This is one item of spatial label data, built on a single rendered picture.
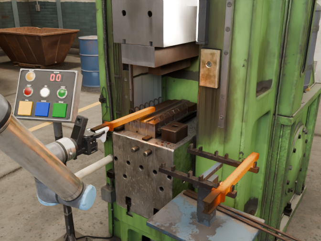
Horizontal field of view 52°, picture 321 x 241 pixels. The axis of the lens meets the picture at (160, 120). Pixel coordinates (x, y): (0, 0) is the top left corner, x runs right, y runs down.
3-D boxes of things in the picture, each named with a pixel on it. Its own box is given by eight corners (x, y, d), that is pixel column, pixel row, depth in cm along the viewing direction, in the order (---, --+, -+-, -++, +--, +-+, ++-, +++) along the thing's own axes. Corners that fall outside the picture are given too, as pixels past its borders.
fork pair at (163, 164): (172, 171, 124) (172, 167, 123) (160, 168, 127) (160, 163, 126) (202, 150, 141) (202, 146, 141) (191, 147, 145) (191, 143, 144)
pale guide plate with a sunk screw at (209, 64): (216, 88, 150) (219, 50, 144) (198, 85, 155) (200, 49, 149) (218, 87, 151) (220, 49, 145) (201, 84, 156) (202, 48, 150)
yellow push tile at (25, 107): (30, 115, 178) (32, 101, 179) (17, 114, 179) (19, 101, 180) (31, 115, 180) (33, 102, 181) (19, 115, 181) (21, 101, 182)
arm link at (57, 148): (25, 174, 120) (21, 149, 116) (53, 161, 129) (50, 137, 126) (41, 182, 115) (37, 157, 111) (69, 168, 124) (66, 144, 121)
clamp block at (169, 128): (175, 144, 157) (176, 131, 155) (161, 140, 162) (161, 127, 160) (188, 136, 167) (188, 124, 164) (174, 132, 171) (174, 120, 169)
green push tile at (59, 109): (64, 117, 174) (66, 103, 176) (51, 116, 176) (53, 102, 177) (66, 118, 176) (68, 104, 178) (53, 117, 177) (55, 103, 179)
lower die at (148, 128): (155, 138, 164) (155, 122, 161) (124, 129, 175) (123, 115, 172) (196, 115, 196) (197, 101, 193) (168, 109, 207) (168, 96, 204)
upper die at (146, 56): (154, 67, 152) (154, 46, 148) (121, 63, 162) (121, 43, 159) (198, 55, 184) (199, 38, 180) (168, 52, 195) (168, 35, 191)
